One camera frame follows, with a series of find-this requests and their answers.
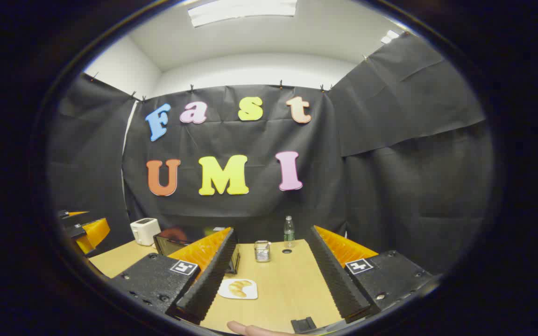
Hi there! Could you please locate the black backdrop cloth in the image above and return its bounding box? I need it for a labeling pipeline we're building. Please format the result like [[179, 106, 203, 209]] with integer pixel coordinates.
[[47, 33, 496, 280]]

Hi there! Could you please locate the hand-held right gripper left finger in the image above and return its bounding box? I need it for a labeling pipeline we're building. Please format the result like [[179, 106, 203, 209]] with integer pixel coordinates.
[[109, 227, 238, 325]]

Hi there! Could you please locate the clear plastic water bottle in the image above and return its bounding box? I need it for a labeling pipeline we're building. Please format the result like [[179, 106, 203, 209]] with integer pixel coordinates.
[[283, 215, 296, 249]]

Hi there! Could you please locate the golden croissant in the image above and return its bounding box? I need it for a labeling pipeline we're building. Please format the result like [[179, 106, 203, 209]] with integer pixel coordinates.
[[228, 280, 253, 298]]

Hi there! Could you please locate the small metal wire basket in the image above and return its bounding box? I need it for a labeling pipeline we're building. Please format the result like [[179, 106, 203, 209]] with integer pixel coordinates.
[[254, 240, 271, 263]]

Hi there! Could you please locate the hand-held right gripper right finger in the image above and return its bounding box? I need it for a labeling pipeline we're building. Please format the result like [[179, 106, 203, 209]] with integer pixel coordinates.
[[306, 225, 434, 324]]

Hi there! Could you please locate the black electric oven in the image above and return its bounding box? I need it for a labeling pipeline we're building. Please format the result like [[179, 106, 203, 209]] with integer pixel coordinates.
[[153, 226, 241, 275]]

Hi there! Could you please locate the large ceiling light panel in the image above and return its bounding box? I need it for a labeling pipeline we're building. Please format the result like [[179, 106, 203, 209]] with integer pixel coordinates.
[[187, 0, 297, 28]]

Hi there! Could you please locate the white toaster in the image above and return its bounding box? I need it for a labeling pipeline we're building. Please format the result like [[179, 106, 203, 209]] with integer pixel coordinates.
[[130, 217, 161, 246]]

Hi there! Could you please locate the white square plate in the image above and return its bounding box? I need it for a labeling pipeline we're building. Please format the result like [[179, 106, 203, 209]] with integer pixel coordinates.
[[218, 279, 258, 300]]

